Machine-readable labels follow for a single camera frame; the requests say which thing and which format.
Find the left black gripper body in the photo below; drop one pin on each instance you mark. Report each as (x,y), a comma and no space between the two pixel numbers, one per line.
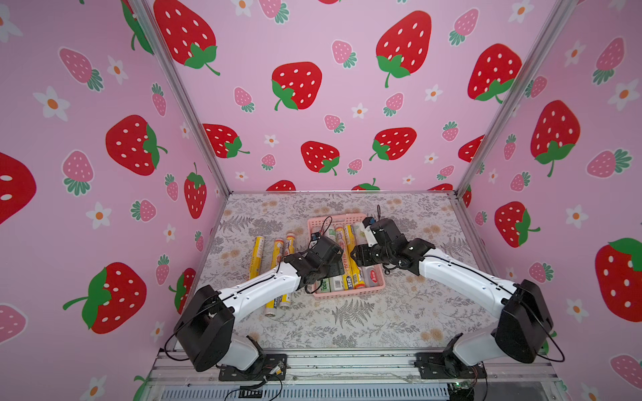
(334,268)

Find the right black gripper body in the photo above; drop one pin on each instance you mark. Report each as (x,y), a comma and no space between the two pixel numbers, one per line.
(365,254)

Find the clear red-label wrap roll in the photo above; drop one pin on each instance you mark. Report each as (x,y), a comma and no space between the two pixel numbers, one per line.
(372,278)

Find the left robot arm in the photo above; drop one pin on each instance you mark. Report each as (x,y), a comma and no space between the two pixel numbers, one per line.
(206,328)

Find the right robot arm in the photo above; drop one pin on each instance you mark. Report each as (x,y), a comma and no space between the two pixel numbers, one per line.
(524,321)

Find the pink plastic basket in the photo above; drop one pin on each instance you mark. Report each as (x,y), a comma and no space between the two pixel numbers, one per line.
(337,284)

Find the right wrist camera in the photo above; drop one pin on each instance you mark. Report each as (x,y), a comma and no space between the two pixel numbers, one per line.
(367,223)

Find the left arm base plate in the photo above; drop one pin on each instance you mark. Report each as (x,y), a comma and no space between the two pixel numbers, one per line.
(271,367)

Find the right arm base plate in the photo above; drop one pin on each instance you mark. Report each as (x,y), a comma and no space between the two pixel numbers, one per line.
(432,365)

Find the aluminium front rail frame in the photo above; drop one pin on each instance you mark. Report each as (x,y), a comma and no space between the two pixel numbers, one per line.
(356,374)

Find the right aluminium corner post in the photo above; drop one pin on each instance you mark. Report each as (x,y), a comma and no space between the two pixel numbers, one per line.
(559,16)

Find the aluminium corner post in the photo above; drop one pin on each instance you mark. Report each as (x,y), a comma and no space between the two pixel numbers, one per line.
(559,16)
(154,36)

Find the left aluminium corner post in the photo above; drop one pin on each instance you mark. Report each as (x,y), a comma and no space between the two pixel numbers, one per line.
(154,36)

